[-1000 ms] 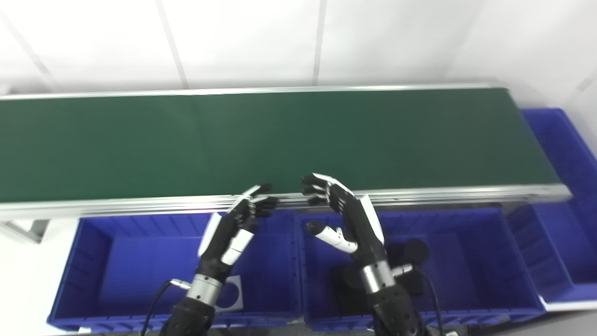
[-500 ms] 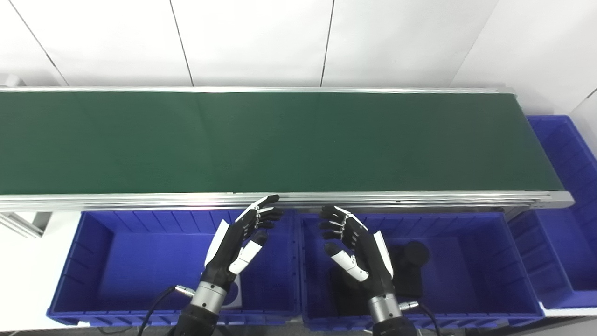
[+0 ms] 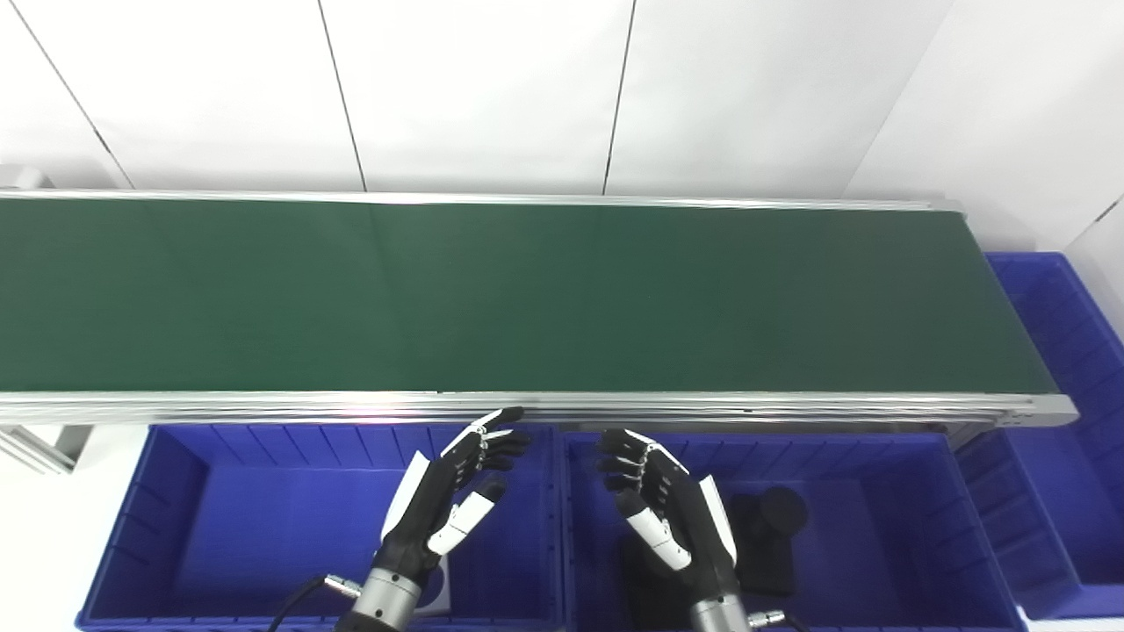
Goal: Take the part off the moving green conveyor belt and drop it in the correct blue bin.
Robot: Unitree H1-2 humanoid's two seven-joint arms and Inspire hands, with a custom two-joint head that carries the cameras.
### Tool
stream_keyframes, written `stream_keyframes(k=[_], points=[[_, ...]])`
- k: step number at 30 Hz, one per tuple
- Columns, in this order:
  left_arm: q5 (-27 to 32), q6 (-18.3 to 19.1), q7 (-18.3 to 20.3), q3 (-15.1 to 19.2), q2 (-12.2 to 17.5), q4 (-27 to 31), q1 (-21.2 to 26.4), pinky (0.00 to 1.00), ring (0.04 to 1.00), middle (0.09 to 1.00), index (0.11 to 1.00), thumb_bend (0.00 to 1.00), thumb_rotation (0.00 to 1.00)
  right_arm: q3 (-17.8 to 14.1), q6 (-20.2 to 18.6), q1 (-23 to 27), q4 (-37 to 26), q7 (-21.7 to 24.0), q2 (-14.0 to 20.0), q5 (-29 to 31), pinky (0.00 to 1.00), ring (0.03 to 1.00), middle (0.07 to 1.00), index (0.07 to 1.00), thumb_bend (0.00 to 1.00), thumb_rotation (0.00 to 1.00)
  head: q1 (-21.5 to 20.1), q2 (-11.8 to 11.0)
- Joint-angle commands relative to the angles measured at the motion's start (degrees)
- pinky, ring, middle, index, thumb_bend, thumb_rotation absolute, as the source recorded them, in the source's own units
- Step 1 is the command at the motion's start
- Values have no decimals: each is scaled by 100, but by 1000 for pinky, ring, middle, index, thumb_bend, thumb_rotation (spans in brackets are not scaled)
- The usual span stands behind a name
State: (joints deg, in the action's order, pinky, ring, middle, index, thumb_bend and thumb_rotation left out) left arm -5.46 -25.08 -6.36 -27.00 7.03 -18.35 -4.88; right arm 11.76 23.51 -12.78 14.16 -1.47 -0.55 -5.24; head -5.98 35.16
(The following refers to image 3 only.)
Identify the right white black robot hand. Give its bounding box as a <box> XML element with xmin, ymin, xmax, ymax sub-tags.
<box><xmin>597</xmin><ymin>428</ymin><xmax>739</xmax><ymax>607</ymax></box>

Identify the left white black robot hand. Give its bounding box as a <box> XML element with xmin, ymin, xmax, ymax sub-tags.
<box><xmin>378</xmin><ymin>406</ymin><xmax>532</xmax><ymax>581</ymax></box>

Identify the black cylinder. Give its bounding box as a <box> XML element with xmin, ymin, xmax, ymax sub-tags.
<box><xmin>733</xmin><ymin>487</ymin><xmax>810</xmax><ymax>599</ymax></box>

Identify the white part with round hole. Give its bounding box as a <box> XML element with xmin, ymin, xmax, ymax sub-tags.
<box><xmin>413</xmin><ymin>562</ymin><xmax>454</xmax><ymax>616</ymax></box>

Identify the blue plastic bin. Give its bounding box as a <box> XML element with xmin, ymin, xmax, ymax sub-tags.
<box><xmin>560</xmin><ymin>430</ymin><xmax>1029</xmax><ymax>632</ymax></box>
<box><xmin>953</xmin><ymin>253</ymin><xmax>1124</xmax><ymax>621</ymax></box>
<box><xmin>75</xmin><ymin>423</ymin><xmax>564</xmax><ymax>632</ymax></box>

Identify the green conveyor belt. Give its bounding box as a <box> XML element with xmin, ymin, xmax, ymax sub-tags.
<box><xmin>0</xmin><ymin>197</ymin><xmax>1059</xmax><ymax>396</ymax></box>
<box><xmin>0</xmin><ymin>189</ymin><xmax>1079</xmax><ymax>432</ymax></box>

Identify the aluminium conveyor leg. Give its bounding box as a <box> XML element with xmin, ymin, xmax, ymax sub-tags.
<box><xmin>0</xmin><ymin>424</ymin><xmax>94</xmax><ymax>476</ymax></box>

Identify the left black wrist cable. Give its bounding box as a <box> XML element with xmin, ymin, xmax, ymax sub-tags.
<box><xmin>268</xmin><ymin>575</ymin><xmax>364</xmax><ymax>632</ymax></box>

